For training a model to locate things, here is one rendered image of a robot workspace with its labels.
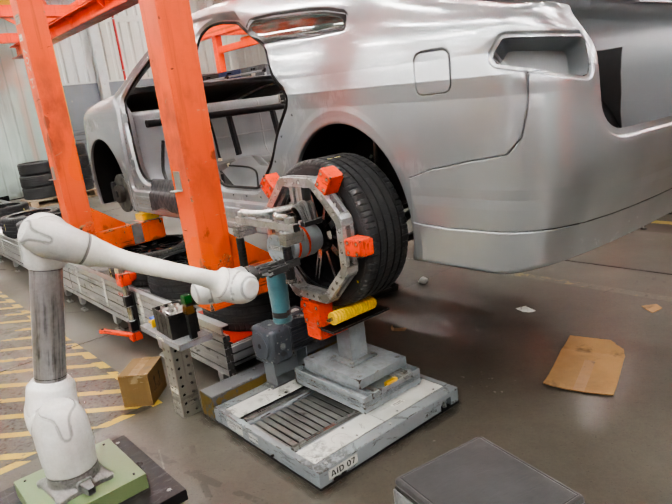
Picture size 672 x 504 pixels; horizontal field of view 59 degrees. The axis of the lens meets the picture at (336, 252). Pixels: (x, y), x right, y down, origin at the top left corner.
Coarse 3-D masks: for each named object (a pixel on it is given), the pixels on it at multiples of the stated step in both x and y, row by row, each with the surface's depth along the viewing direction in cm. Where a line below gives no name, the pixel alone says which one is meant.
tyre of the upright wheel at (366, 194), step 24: (312, 168) 252; (360, 168) 249; (360, 192) 239; (384, 192) 246; (360, 216) 237; (384, 216) 242; (384, 240) 242; (360, 264) 245; (384, 264) 247; (360, 288) 249; (384, 288) 266
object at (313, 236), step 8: (280, 232) 248; (304, 232) 250; (312, 232) 252; (320, 232) 256; (272, 240) 248; (312, 240) 251; (320, 240) 255; (272, 248) 250; (280, 248) 245; (296, 248) 246; (304, 248) 249; (312, 248) 252; (320, 248) 259; (272, 256) 251; (280, 256) 246; (296, 256) 248; (304, 256) 253
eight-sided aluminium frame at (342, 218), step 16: (288, 176) 258; (304, 176) 251; (272, 192) 265; (288, 192) 265; (320, 192) 239; (336, 208) 236; (336, 224) 236; (352, 224) 238; (352, 272) 241; (304, 288) 267; (320, 288) 264; (336, 288) 247
